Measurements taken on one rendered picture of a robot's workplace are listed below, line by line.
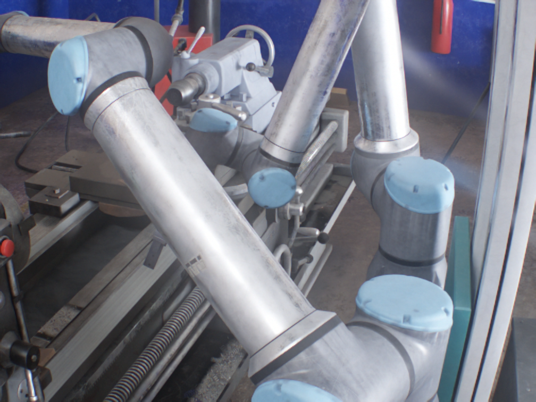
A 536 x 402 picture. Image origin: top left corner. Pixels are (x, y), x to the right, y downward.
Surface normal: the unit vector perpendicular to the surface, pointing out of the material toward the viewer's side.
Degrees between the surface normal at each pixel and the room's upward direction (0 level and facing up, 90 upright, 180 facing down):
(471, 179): 0
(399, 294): 5
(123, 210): 90
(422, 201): 85
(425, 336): 89
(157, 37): 51
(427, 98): 90
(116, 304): 36
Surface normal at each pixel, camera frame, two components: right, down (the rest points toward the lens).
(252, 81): 0.90, -0.17
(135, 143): -0.18, -0.11
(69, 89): -0.72, 0.20
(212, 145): 0.18, 0.45
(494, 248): -0.22, 0.40
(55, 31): -0.55, -0.22
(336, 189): 0.02, -0.91
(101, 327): 0.57, -0.65
